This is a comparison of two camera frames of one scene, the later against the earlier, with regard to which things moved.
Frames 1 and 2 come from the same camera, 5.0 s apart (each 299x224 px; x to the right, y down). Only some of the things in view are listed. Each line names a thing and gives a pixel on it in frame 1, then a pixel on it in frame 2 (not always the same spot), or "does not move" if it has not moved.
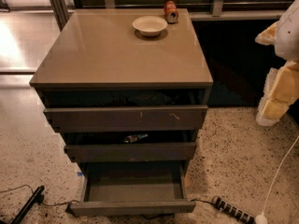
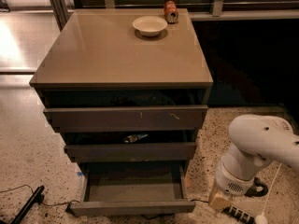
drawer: [138, 188] does not move
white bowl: [149, 25] does not move
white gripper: [288, 36] -> [232, 180]
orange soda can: [171, 12] does not move
